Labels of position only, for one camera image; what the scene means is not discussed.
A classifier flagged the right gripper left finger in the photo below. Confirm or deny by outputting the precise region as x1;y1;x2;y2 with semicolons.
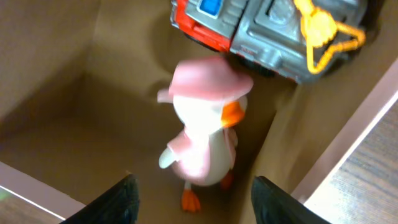
60;174;140;224

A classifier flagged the pink hat duck figurine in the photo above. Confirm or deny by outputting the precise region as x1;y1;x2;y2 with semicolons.
157;56;253;213

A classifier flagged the pink open cardboard box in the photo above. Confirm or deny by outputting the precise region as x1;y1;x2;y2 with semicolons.
1;0;397;223

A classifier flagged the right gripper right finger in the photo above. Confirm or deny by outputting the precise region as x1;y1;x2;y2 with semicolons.
251;176;329;224

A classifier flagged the red grey toy truck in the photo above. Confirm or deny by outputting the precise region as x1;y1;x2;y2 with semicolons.
170;0;368;83

